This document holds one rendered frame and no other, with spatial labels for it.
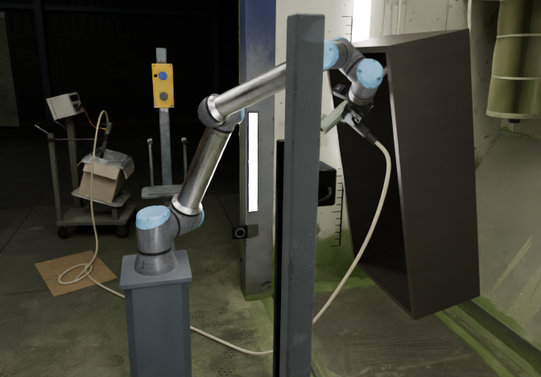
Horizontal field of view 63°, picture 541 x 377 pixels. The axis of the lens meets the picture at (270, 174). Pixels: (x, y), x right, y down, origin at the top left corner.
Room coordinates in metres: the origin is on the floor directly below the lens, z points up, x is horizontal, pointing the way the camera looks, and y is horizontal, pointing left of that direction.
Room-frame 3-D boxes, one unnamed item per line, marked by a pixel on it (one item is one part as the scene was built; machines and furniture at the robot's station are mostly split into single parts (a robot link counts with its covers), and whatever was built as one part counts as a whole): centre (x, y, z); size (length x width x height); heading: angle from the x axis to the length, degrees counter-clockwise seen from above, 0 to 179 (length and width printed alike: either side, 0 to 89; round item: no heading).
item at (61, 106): (3.93, 1.66, 0.64); 0.73 x 0.50 x 1.27; 95
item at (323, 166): (0.77, -0.07, 1.35); 0.09 x 0.07 x 0.07; 106
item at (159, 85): (2.70, 0.65, 1.42); 0.12 x 0.06 x 0.26; 106
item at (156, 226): (1.88, 0.52, 0.83); 0.17 x 0.15 x 0.18; 148
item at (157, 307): (1.87, 0.53, 0.32); 0.31 x 0.31 x 0.64; 16
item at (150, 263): (1.87, 0.53, 0.69); 0.19 x 0.19 x 0.10
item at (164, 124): (2.75, 0.67, 0.82); 0.06 x 0.06 x 1.64; 16
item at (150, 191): (2.60, 0.62, 0.95); 0.26 x 0.15 x 0.32; 106
